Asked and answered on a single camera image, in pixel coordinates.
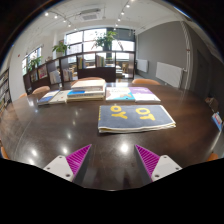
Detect dark blue book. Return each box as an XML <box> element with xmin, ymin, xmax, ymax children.
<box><xmin>37</xmin><ymin>89</ymin><xmax>61</xmax><ymax>106</ymax></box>

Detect grey towel with yellow letters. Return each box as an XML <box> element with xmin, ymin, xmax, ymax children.
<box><xmin>97</xmin><ymin>104</ymin><xmax>177</xmax><ymax>134</ymax></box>

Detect small white radiator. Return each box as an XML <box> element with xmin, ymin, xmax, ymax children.
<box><xmin>136</xmin><ymin>58</ymin><xmax>149</xmax><ymax>74</ymax></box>

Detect wall bookshelf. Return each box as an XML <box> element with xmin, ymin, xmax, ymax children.
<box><xmin>0</xmin><ymin>68</ymin><xmax>13</xmax><ymax>114</ymax></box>

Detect ceiling air conditioner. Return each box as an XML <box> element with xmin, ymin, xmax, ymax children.
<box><xmin>78</xmin><ymin>8</ymin><xmax>103</xmax><ymax>23</ymax></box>

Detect white wall pipes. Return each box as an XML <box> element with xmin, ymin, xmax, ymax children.
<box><xmin>181</xmin><ymin>21</ymin><xmax>193</xmax><ymax>91</ymax></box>

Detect ceiling spot lights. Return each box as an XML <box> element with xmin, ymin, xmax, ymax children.
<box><xmin>44</xmin><ymin>0</ymin><xmax>138</xmax><ymax>29</ymax></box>

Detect blue and white book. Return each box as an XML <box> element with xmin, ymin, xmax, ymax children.
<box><xmin>66</xmin><ymin>88</ymin><xmax>106</xmax><ymax>102</ymax></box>

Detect purple and white book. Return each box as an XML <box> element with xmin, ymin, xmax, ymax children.
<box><xmin>128</xmin><ymin>86</ymin><xmax>162</xmax><ymax>103</ymax></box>

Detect thin white book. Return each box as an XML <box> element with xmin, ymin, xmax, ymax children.
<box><xmin>49</xmin><ymin>89</ymin><xmax>72</xmax><ymax>105</ymax></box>

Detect large potted plant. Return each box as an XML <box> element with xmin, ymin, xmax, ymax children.
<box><xmin>91</xmin><ymin>30</ymin><xmax>118</xmax><ymax>52</ymax></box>

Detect large white radiator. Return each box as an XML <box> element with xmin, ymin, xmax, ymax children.
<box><xmin>155</xmin><ymin>61</ymin><xmax>185</xmax><ymax>89</ymax></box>

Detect medium potted plant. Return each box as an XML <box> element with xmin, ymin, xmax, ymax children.
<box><xmin>51</xmin><ymin>41</ymin><xmax>71</xmax><ymax>58</ymax></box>

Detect dark open shelf unit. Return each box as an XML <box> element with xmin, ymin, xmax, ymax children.
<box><xmin>22</xmin><ymin>51</ymin><xmax>136</xmax><ymax>94</ymax></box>

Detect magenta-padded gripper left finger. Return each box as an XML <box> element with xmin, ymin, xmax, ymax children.
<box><xmin>43</xmin><ymin>143</ymin><xmax>93</xmax><ymax>186</ymax></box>

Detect small potted plant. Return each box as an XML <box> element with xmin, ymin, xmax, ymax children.
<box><xmin>28</xmin><ymin>56</ymin><xmax>43</xmax><ymax>72</ymax></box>

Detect blue and red booklet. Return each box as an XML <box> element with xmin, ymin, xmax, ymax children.
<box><xmin>211</xmin><ymin>111</ymin><xmax>224</xmax><ymax>132</ymax></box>

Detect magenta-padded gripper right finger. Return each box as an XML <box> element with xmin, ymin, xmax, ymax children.
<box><xmin>134</xmin><ymin>143</ymin><xmax>183</xmax><ymax>186</ymax></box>

